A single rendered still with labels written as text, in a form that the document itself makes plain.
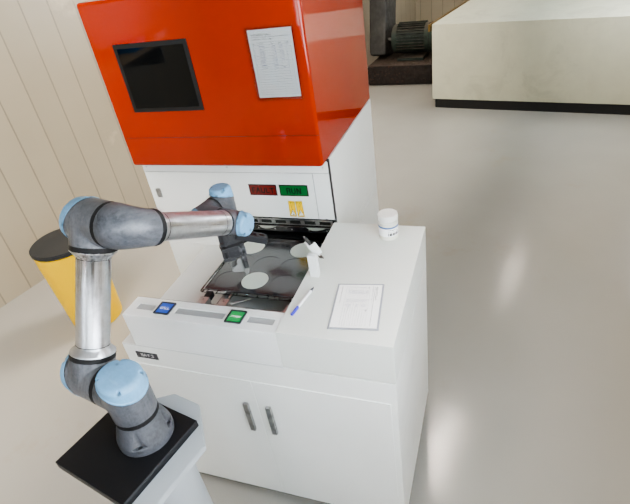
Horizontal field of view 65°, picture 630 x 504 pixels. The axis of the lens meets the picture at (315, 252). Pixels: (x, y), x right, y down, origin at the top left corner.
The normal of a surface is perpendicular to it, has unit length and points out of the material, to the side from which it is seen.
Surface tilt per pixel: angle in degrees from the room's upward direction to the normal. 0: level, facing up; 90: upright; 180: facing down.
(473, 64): 90
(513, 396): 0
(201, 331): 90
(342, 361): 90
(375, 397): 90
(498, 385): 0
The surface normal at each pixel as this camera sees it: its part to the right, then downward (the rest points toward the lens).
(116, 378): -0.02, -0.80
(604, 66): -0.50, 0.54
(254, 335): -0.31, 0.56
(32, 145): 0.85, 0.18
